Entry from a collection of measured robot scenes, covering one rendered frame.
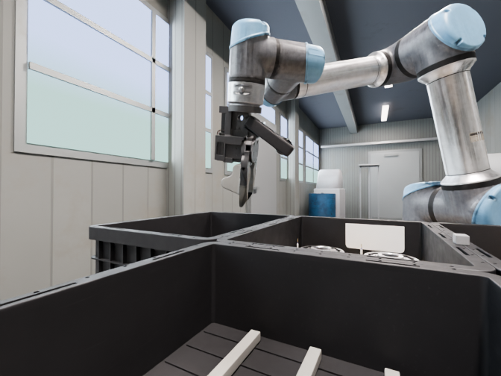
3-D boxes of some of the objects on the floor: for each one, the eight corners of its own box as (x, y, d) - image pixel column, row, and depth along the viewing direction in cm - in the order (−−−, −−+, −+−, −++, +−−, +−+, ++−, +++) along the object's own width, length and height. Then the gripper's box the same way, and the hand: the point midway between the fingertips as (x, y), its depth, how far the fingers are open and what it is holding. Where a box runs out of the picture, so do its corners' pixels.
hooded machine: (319, 226, 711) (319, 171, 713) (345, 227, 681) (345, 169, 683) (312, 230, 636) (312, 168, 637) (341, 233, 606) (341, 167, 607)
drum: (311, 231, 621) (311, 192, 622) (338, 233, 594) (338, 192, 595) (305, 235, 566) (305, 192, 567) (334, 237, 539) (334, 192, 540)
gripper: (230, 107, 60) (225, 192, 66) (212, 102, 49) (208, 207, 54) (266, 109, 58) (258, 197, 64) (256, 105, 47) (247, 213, 52)
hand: (247, 198), depth 58 cm, fingers open, 5 cm apart
